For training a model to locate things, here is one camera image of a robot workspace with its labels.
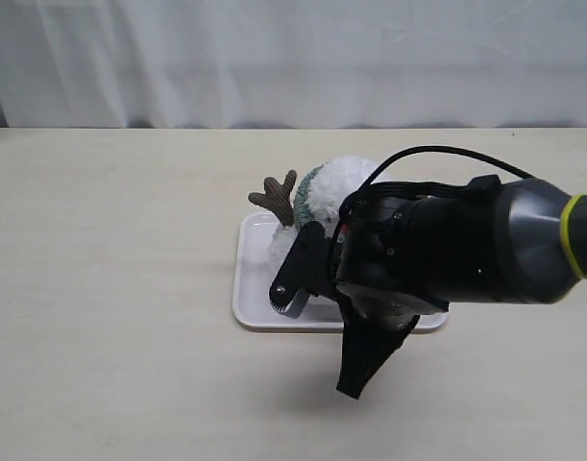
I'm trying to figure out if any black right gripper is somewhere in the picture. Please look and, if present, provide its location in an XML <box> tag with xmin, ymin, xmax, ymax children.
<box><xmin>333</xmin><ymin>181</ymin><xmax>452</xmax><ymax>400</ymax></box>

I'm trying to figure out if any green fuzzy scarf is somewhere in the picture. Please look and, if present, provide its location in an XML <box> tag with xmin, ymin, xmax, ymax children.
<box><xmin>293</xmin><ymin>164</ymin><xmax>330</xmax><ymax>229</ymax></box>

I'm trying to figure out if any white plush snowman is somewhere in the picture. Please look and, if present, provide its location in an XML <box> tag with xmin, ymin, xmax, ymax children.
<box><xmin>248</xmin><ymin>156</ymin><xmax>378</xmax><ymax>276</ymax></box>

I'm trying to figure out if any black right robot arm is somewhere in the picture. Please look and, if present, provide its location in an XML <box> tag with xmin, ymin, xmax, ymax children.
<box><xmin>335</xmin><ymin>176</ymin><xmax>587</xmax><ymax>398</ymax></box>

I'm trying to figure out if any white plastic tray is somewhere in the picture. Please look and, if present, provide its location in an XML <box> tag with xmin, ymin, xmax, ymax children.
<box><xmin>232</xmin><ymin>212</ymin><xmax>450</xmax><ymax>334</ymax></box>

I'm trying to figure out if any white backdrop curtain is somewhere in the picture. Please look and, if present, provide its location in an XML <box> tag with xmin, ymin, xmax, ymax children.
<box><xmin>0</xmin><ymin>1</ymin><xmax>587</xmax><ymax>129</ymax></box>

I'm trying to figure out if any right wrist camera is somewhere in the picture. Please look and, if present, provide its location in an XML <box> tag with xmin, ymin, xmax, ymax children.
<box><xmin>268</xmin><ymin>221</ymin><xmax>339</xmax><ymax>319</ymax></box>

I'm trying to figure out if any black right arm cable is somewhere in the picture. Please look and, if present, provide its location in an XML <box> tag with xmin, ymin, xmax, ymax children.
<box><xmin>340</xmin><ymin>145</ymin><xmax>534</xmax><ymax>227</ymax></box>

